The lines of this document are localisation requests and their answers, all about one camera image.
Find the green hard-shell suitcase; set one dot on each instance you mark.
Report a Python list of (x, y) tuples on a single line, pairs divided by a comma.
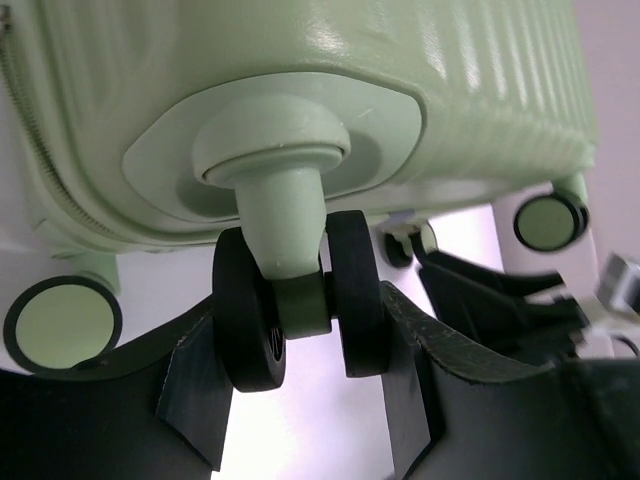
[(280, 132)]

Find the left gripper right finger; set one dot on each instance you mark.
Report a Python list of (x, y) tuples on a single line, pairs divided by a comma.
[(454, 408)]

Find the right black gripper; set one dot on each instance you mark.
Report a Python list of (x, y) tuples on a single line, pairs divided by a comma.
[(491, 308)]

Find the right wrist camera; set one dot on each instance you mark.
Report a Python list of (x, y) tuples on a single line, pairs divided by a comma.
[(615, 301)]

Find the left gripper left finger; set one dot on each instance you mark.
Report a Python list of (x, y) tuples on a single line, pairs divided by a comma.
[(159, 405)]

